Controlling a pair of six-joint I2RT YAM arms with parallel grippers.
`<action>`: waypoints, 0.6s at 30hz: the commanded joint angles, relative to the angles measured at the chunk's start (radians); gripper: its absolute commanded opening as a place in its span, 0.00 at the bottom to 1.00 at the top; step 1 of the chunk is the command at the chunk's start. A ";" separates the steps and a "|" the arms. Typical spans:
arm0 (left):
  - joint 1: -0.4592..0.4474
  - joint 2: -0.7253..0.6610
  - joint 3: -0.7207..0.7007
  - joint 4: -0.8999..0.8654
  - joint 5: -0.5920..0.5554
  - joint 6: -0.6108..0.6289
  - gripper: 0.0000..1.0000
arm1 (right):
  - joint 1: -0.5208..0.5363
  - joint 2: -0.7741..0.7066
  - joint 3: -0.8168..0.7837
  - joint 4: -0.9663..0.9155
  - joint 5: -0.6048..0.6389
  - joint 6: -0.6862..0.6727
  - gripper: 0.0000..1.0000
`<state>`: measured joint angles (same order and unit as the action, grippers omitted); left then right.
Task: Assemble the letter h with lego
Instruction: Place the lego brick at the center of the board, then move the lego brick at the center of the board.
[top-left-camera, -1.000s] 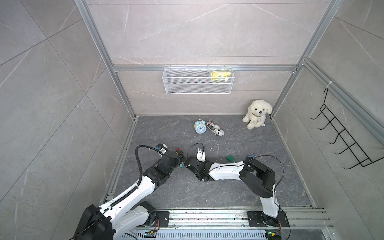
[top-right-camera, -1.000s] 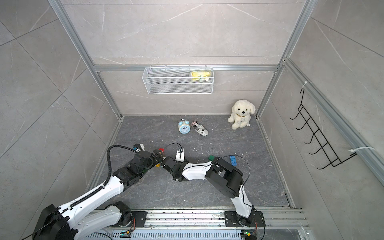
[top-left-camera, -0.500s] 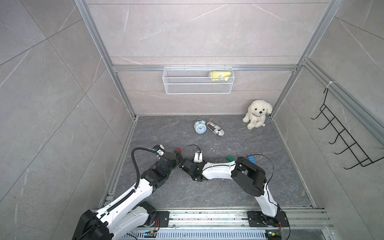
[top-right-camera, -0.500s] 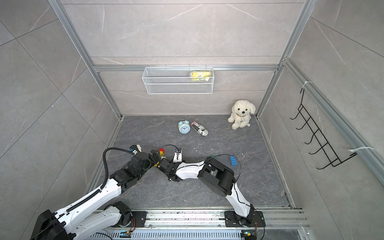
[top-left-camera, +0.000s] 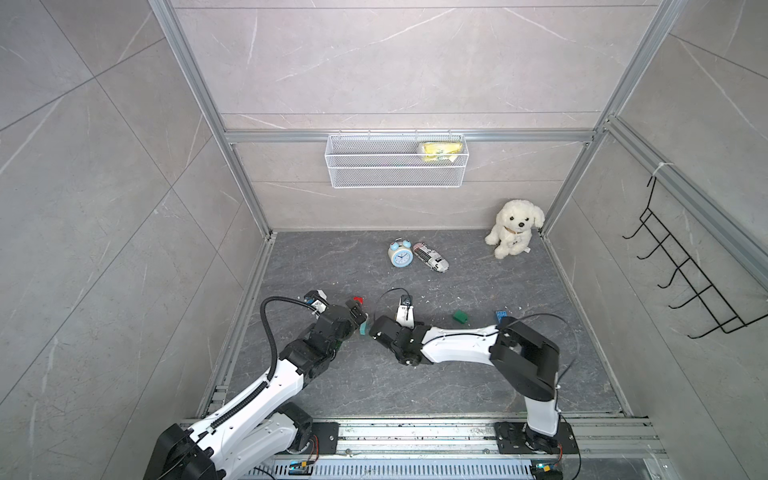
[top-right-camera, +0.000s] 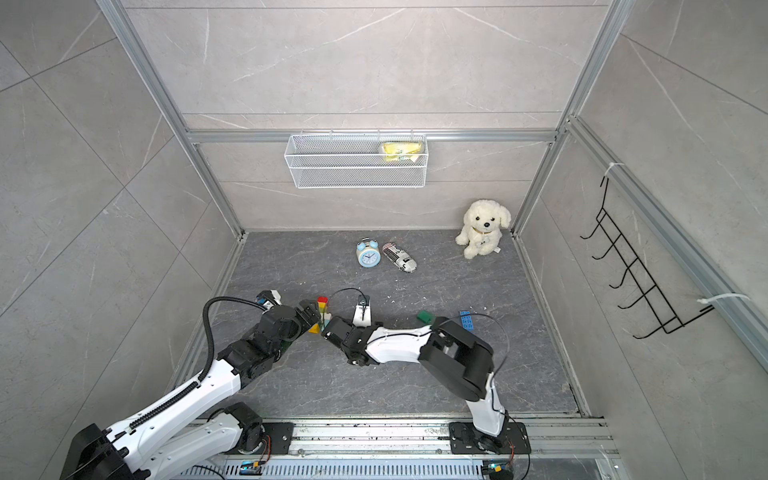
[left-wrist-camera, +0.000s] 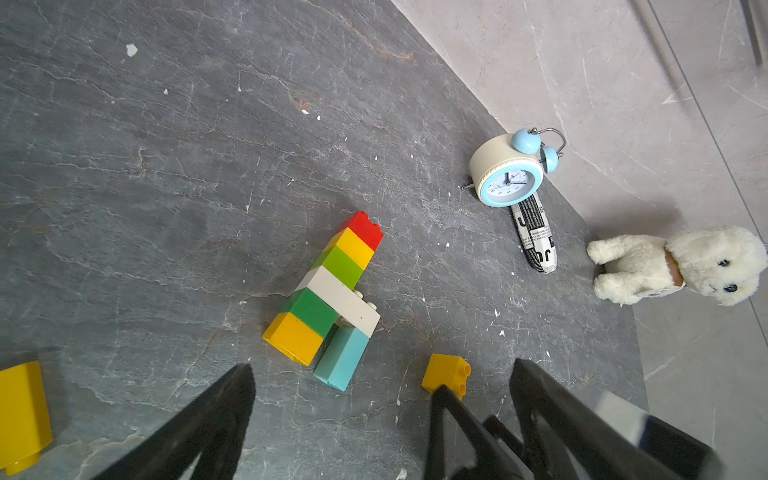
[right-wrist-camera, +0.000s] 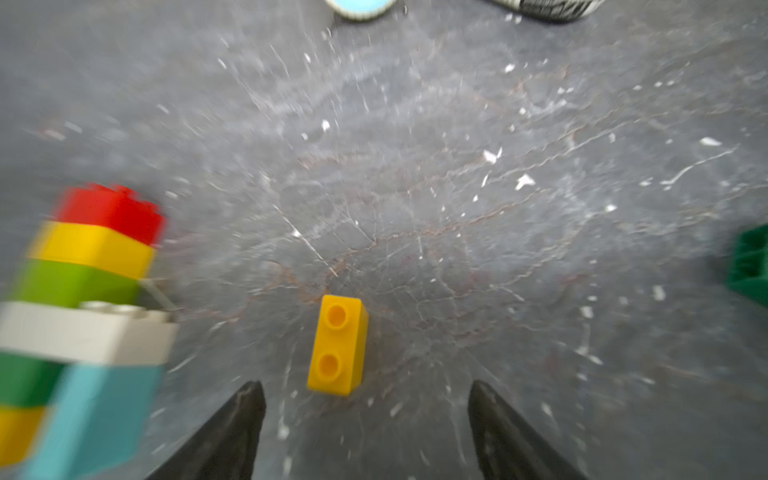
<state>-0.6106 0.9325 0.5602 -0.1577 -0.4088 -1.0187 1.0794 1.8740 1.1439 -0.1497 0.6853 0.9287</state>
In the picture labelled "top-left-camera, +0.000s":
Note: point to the white wire mesh basket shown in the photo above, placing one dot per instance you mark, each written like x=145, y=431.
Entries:
x=357, y=161

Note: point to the yellow sponge in basket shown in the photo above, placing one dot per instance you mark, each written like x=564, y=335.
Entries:
x=440, y=151

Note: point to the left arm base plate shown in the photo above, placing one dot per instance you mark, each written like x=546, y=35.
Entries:
x=321, y=438

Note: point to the dark green lego brick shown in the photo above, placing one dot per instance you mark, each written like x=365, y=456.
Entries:
x=460, y=316

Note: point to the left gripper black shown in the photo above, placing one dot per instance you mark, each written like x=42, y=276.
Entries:
x=356, y=312

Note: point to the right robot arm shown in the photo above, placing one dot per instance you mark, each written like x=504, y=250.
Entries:
x=526, y=359

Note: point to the blue alarm clock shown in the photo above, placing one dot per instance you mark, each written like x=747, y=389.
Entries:
x=400, y=253

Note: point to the black wire hook rack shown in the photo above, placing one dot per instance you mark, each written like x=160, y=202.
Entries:
x=721, y=314

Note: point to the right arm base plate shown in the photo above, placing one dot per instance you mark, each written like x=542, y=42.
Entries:
x=517, y=438

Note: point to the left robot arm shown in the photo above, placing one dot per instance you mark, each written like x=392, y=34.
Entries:
x=256, y=424

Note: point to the aluminium mounting rail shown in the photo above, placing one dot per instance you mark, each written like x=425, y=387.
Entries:
x=597, y=437

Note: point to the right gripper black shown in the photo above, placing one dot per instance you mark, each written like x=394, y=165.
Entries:
x=418, y=326

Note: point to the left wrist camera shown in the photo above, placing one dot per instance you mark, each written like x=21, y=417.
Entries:
x=317, y=300

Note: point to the white plush dog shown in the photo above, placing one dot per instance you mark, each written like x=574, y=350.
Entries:
x=512, y=231

